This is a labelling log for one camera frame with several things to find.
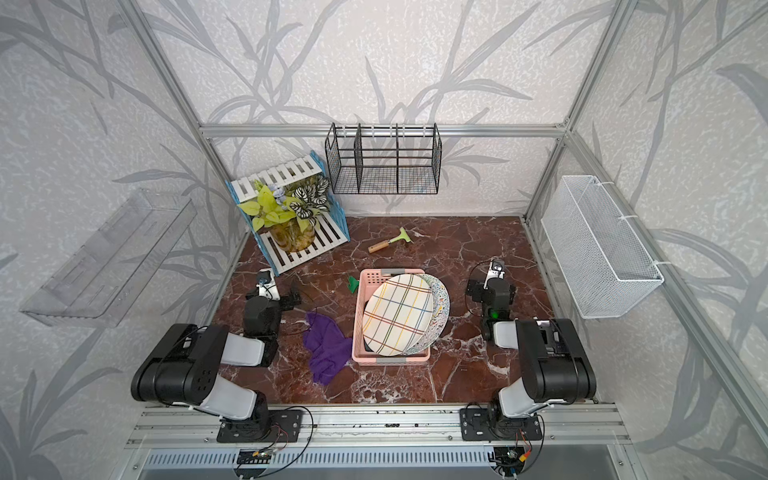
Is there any colourful patterned round plate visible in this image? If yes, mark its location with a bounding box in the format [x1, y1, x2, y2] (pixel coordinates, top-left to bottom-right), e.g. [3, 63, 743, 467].
[405, 274, 450, 355]

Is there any purple cloth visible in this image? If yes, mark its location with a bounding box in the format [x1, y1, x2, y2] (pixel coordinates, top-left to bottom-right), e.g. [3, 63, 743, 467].
[303, 311, 353, 386]

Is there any striped plaid round plate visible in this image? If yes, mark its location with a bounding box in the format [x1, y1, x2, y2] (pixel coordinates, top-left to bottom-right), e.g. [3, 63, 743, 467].
[361, 273, 434, 357]

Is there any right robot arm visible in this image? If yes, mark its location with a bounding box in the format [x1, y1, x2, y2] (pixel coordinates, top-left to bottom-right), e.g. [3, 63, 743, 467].
[459, 277, 597, 441]

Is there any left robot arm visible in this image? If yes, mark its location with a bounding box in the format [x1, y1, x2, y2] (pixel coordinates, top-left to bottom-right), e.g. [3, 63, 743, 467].
[130, 292, 302, 444]

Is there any small green plastic piece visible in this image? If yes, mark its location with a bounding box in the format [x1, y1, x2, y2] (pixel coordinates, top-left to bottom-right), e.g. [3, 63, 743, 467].
[347, 276, 359, 293]

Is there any pink plastic basket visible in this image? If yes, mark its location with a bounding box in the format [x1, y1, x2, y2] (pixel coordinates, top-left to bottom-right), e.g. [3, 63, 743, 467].
[352, 268, 431, 367]

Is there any potted plant glass vase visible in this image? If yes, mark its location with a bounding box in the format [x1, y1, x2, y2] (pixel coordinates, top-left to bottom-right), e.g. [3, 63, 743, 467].
[238, 174, 330, 253]

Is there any blue white slatted crate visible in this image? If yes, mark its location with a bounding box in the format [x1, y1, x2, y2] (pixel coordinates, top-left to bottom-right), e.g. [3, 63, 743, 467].
[228, 152, 350, 275]

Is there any left electronics board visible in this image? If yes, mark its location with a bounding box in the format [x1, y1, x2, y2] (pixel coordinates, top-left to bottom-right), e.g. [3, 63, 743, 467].
[236, 449, 273, 468]

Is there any electronics board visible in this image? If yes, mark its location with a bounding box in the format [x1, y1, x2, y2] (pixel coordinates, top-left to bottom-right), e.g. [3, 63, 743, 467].
[490, 447, 530, 479]
[236, 449, 273, 468]

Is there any right electronics board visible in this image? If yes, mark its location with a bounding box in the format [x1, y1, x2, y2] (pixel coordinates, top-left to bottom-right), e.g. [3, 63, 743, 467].
[490, 447, 530, 479]

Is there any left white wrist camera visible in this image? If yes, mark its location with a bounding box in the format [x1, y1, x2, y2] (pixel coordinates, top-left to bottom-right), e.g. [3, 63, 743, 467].
[256, 268, 280, 301]

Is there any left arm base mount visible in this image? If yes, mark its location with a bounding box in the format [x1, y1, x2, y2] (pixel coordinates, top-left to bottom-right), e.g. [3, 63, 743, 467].
[216, 409, 303, 444]

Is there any white mesh wall basket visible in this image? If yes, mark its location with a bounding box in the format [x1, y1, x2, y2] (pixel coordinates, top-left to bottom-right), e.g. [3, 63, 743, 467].
[541, 175, 664, 319]

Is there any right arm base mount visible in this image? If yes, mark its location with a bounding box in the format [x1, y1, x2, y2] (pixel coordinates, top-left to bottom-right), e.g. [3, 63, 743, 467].
[459, 405, 543, 441]

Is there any black wire basket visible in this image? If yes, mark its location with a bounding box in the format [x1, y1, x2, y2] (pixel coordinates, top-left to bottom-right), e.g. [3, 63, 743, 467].
[324, 124, 443, 195]

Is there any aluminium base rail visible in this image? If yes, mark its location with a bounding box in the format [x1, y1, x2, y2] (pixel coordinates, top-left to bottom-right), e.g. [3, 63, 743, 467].
[125, 404, 632, 449]

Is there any clear acrylic wall shelf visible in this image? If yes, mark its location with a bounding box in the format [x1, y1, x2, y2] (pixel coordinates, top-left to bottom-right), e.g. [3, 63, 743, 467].
[20, 189, 197, 328]

